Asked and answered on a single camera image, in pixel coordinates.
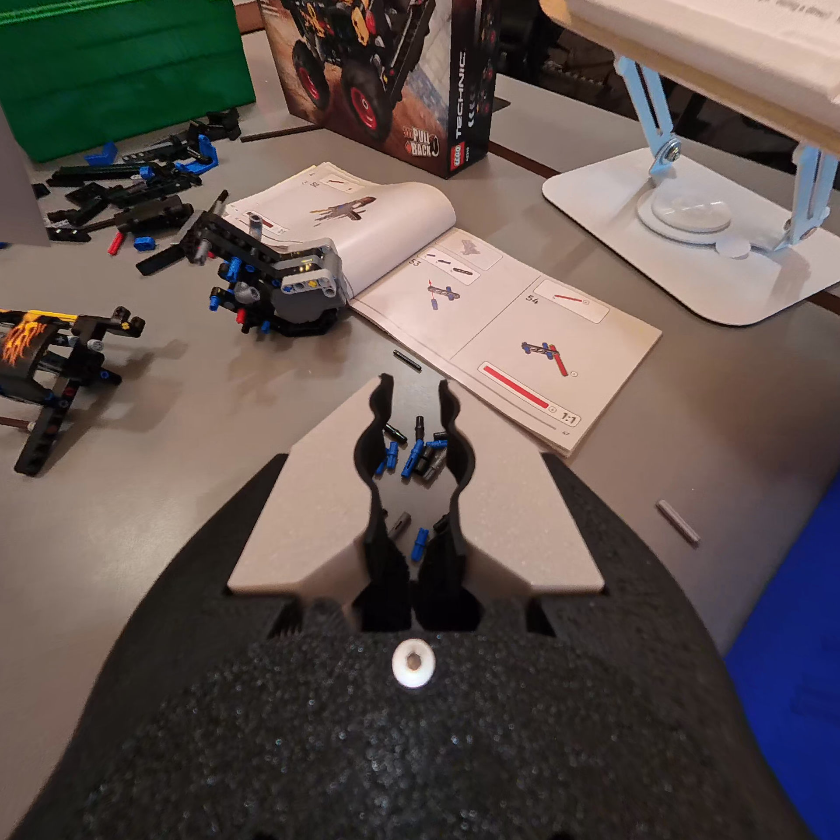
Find green box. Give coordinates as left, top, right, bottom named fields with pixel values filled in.
left=0, top=0, right=257, bottom=164

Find open instruction booklet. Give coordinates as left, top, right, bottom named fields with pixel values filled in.
left=223, top=162, right=662, bottom=458

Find heap of small lego pins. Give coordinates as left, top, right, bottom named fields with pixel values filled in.
left=374, top=413, right=454, bottom=565

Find lego set cardboard box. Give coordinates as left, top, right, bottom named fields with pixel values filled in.
left=257, top=0, right=503, bottom=179

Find blue fabric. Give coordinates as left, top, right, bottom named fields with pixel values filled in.
left=725, top=472, right=840, bottom=840

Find black yellow lego assembly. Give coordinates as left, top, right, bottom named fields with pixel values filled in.
left=0, top=305, right=147, bottom=476

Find pile of loose lego pieces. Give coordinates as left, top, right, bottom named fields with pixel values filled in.
left=29, top=108, right=244, bottom=277

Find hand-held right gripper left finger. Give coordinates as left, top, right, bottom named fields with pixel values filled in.
left=226, top=373, right=411, bottom=631

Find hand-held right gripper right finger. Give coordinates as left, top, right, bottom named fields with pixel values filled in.
left=413, top=378, right=606, bottom=631

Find grey lego axle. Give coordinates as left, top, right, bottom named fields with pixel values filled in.
left=656, top=500, right=701, bottom=546

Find grey black lego assembly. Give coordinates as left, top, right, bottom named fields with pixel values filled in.
left=187, top=210, right=349, bottom=339

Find grey board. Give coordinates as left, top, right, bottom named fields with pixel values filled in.
left=0, top=105, right=52, bottom=247

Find white document stand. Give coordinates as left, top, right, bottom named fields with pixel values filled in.
left=542, top=0, right=840, bottom=327

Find long dark lego axle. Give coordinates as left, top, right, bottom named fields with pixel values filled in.
left=239, top=125, right=329, bottom=143

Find white paper sheets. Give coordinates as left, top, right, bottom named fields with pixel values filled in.
left=564, top=0, right=840, bottom=106

